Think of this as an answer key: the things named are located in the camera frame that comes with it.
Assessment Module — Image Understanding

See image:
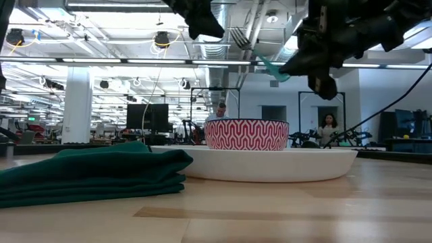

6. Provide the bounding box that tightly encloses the long ceiling light strip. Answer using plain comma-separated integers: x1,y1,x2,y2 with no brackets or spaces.
0,56,432,70

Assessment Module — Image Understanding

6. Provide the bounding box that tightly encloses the red chair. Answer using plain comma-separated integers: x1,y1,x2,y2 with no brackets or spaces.
15,123,47,144

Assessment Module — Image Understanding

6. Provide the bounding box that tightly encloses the teal-handled metal fork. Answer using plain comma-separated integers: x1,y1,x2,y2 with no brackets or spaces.
229,26,291,83

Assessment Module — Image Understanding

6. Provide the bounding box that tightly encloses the silver ventilation duct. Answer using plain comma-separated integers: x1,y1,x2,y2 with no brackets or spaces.
198,0,237,105

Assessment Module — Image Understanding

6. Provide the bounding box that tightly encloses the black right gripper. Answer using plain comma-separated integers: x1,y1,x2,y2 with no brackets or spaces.
278,0,406,101

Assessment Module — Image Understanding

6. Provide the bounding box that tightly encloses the long black cable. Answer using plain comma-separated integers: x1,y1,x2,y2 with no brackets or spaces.
323,62,432,149

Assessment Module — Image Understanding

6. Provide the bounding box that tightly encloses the black round ceiling fixture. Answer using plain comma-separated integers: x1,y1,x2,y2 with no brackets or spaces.
5,28,25,47
154,30,171,49

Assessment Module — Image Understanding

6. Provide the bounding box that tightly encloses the white round plate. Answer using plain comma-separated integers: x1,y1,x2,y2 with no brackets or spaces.
150,144,358,184

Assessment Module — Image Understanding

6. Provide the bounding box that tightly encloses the white square column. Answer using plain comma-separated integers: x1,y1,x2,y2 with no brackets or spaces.
61,66,95,145

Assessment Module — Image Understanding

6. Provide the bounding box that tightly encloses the black monitor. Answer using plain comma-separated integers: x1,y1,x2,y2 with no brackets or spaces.
126,103,169,134
394,109,429,138

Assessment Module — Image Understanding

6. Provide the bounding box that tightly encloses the person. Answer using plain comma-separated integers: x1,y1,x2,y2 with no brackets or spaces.
317,113,340,146
205,102,230,122

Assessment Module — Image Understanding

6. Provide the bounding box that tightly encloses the dark green napkin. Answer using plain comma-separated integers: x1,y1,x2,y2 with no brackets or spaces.
0,140,194,209

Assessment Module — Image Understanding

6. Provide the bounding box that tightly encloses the red white patterned bowl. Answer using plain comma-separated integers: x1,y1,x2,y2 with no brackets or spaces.
203,118,290,151

